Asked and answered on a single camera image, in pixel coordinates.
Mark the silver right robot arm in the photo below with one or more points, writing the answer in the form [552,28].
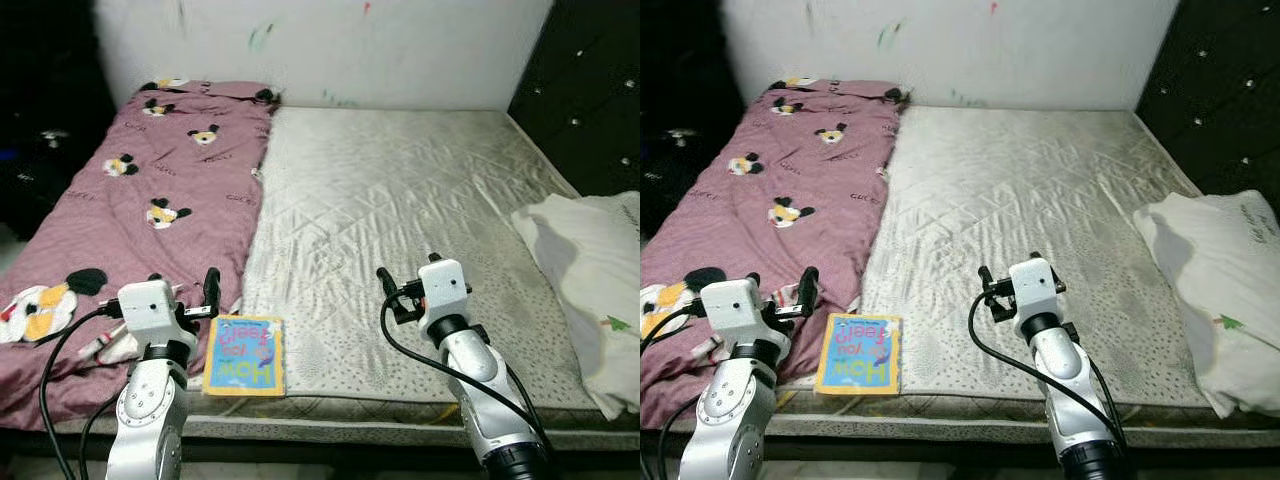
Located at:
[490,400]
[1075,400]

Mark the white pillow with lettering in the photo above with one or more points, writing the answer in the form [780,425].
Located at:
[1220,280]
[590,280]

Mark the purple mouse print blanket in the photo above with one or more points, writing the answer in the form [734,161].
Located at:
[760,220]
[140,220]

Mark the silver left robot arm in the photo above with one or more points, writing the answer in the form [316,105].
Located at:
[150,410]
[730,410]

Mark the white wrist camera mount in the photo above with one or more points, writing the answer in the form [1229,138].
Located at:
[1033,286]
[148,312]
[732,310]
[445,288]

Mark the grey quilted mattress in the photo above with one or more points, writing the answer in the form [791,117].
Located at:
[400,200]
[1020,200]

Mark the black tufted headboard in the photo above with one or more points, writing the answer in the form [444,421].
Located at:
[590,90]
[1220,90]

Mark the blue yellow children's book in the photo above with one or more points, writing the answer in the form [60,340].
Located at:
[858,352]
[244,355]

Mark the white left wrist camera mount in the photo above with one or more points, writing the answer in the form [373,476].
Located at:
[148,312]
[732,310]

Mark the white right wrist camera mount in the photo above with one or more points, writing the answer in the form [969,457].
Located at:
[1033,286]
[445,288]

